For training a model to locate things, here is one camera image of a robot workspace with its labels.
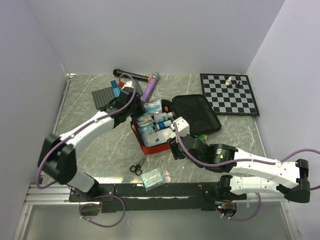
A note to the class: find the blue white bandage roll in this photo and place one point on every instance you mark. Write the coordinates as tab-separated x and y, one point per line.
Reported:
162	125

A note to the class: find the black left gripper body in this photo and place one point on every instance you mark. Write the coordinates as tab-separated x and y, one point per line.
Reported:
136	109

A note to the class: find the white chess piece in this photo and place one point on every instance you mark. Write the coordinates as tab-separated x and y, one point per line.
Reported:
228	81

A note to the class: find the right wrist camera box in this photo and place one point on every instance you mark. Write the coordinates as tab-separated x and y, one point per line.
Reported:
183	127

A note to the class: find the blue toy bricks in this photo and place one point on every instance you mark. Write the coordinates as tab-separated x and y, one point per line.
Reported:
115	87

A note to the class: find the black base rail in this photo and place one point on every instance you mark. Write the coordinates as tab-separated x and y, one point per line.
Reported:
169	196

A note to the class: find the bag of alcohol wipes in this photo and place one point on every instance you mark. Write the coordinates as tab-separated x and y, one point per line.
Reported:
153	107

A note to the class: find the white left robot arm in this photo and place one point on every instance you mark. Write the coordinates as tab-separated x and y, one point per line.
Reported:
58	157

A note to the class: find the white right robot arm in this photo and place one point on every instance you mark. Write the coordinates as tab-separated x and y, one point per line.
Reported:
243	172

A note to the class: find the plaster box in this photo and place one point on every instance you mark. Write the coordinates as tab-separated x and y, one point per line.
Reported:
143	121

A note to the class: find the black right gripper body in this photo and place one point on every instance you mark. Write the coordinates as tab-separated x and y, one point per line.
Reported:
201	166

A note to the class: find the blue cotton swab pouch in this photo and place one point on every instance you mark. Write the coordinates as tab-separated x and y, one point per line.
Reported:
149	136

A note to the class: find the black microphone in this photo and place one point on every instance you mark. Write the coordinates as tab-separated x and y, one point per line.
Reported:
138	77

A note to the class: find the purple glitter toy microphone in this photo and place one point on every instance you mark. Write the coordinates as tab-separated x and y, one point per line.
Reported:
152	81

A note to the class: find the white plastic medicine bottle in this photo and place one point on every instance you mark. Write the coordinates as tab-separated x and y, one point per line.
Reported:
162	117

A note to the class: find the black white chessboard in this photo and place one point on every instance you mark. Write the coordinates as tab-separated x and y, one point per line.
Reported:
229	100

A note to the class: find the toy brick car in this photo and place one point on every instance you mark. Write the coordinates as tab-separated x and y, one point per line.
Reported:
202	137

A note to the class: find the grey brick baseplate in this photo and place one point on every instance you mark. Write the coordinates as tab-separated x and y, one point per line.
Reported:
104	96

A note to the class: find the red medicine kit case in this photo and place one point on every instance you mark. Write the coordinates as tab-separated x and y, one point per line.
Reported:
194	108

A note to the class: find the black handled scissors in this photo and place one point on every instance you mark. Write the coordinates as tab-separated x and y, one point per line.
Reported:
136	169

